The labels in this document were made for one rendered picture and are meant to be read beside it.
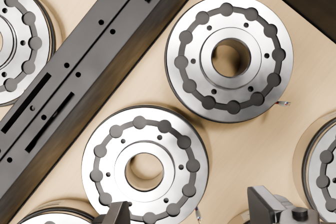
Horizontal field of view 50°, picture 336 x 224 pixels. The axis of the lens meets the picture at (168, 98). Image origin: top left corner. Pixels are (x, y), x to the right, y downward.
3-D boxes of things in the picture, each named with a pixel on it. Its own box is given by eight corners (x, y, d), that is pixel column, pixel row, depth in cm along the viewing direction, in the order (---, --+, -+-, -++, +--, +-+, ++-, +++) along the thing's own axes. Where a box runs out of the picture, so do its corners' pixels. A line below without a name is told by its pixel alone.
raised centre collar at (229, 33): (232, 102, 28) (234, 102, 28) (185, 61, 28) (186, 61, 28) (273, 55, 28) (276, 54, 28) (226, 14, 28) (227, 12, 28)
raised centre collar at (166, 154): (149, 213, 29) (148, 216, 28) (101, 174, 29) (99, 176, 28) (188, 166, 29) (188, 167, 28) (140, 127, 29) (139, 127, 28)
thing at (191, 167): (154, 256, 29) (154, 259, 29) (57, 178, 29) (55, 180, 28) (232, 160, 29) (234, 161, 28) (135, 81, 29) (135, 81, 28)
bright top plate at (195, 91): (235, 147, 29) (236, 148, 28) (140, 65, 29) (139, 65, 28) (317, 52, 29) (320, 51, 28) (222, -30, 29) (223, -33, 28)
